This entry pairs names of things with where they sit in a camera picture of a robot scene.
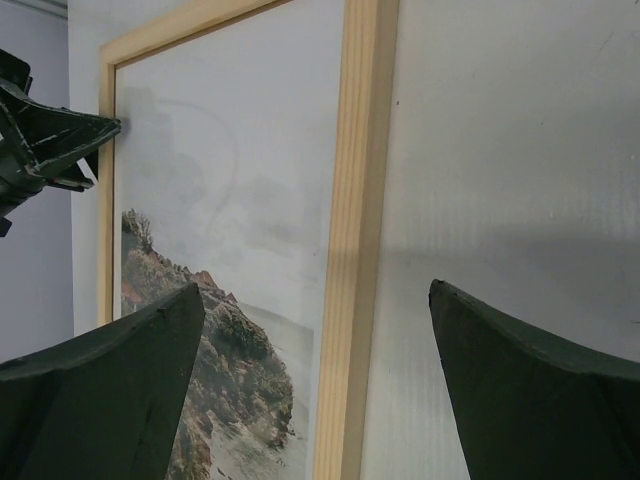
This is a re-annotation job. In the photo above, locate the printed photo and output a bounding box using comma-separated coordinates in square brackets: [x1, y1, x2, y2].
[113, 1, 343, 479]

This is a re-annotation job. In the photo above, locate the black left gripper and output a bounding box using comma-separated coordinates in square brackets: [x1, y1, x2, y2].
[1, 50, 122, 238]

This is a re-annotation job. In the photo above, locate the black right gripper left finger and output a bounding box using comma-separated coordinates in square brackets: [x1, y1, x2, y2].
[1, 283, 205, 479]

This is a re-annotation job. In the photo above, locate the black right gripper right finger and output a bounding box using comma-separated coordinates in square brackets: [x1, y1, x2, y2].
[429, 280, 639, 479]

